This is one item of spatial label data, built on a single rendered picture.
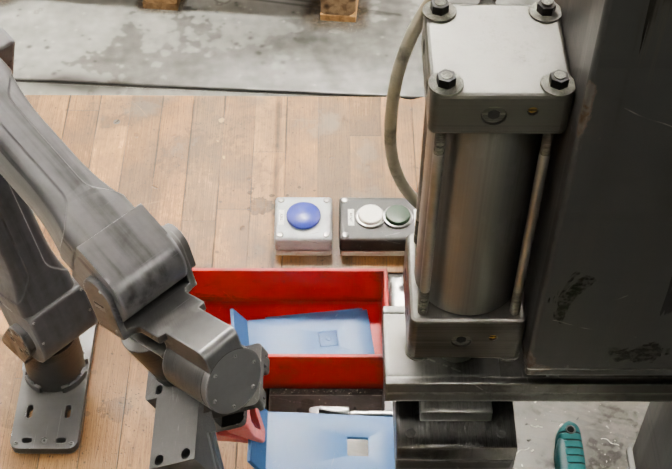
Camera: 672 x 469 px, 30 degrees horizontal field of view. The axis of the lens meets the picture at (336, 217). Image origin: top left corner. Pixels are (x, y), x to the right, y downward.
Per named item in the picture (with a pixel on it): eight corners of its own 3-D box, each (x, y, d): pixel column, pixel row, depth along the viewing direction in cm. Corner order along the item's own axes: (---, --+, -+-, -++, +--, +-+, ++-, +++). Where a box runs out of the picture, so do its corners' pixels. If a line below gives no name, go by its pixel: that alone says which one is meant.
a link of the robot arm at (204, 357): (284, 371, 104) (247, 260, 97) (207, 436, 100) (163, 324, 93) (199, 322, 111) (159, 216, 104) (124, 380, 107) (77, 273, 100)
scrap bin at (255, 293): (166, 300, 143) (161, 267, 138) (385, 300, 143) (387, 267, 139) (157, 388, 135) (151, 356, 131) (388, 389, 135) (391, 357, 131)
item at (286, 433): (249, 412, 122) (250, 395, 120) (405, 419, 123) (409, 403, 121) (246, 476, 117) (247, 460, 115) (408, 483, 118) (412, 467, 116)
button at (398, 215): (384, 215, 149) (385, 203, 148) (408, 215, 149) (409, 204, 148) (385, 233, 147) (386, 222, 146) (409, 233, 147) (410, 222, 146)
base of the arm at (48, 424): (91, 255, 137) (27, 255, 137) (66, 412, 124) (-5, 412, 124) (101, 299, 143) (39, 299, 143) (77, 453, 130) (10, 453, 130)
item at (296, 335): (231, 324, 140) (229, 308, 138) (366, 311, 142) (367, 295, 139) (235, 376, 136) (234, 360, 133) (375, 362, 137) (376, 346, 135)
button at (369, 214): (357, 214, 149) (358, 203, 148) (382, 215, 149) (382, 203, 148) (358, 233, 147) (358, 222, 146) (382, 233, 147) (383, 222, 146)
